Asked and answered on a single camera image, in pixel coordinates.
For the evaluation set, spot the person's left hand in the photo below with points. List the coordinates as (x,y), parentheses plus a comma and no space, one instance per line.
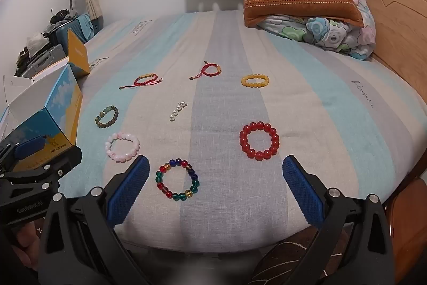
(25,238)

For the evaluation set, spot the black bundle of gear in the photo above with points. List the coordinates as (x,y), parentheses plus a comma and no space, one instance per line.
(60,16)

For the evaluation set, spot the white plastic bag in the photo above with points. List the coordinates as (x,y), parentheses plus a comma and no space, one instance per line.
(36,40)

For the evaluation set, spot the wooden bed frame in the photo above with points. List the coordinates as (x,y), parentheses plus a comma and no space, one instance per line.
(393,21)

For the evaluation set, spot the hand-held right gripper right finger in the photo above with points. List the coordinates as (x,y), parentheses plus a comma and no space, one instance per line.
(303,196)

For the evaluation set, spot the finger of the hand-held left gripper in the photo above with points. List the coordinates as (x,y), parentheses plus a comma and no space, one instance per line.
(66,158)
(30,147)

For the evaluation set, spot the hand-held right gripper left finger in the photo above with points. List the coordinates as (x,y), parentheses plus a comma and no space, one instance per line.
(128,193)

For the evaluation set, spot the white pearl strand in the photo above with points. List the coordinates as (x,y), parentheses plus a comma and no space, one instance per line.
(173,116)

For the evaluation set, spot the floral quilt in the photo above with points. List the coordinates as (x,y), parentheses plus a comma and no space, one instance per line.
(333,34)

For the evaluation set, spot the blue and yellow cardboard box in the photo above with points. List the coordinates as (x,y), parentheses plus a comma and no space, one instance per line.
(63,104)

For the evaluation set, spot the striped bedsheet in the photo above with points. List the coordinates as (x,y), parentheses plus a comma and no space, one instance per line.
(233,104)

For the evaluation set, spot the teal suitcase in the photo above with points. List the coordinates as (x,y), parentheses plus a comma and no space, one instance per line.
(71,29)

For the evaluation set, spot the grey suitcase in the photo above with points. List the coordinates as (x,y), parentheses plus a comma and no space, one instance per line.
(46,54)

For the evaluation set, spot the teal cloth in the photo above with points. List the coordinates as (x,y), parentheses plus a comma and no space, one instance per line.
(87,25)

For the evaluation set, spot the brown patterned rug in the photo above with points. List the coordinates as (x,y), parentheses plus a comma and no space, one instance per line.
(283,258)

